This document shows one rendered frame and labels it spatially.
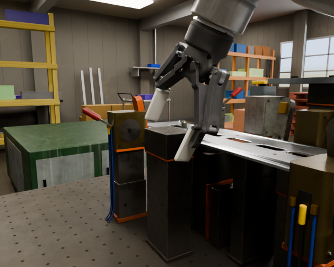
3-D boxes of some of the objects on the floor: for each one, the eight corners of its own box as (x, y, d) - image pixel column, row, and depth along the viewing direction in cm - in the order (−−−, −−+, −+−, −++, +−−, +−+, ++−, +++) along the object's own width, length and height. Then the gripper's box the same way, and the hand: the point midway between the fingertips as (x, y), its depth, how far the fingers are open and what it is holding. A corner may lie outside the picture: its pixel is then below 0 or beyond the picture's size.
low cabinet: (128, 159, 437) (128, 117, 426) (196, 188, 312) (198, 130, 301) (7, 180, 339) (1, 126, 328) (35, 236, 214) (27, 152, 203)
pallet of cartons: (140, 134, 660) (139, 104, 648) (87, 140, 589) (85, 106, 577) (124, 130, 731) (123, 102, 719) (75, 134, 661) (73, 104, 648)
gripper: (286, 60, 37) (215, 182, 46) (193, 15, 55) (155, 109, 64) (249, 45, 33) (178, 183, 42) (162, 1, 51) (125, 104, 60)
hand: (167, 133), depth 52 cm, fingers open, 13 cm apart
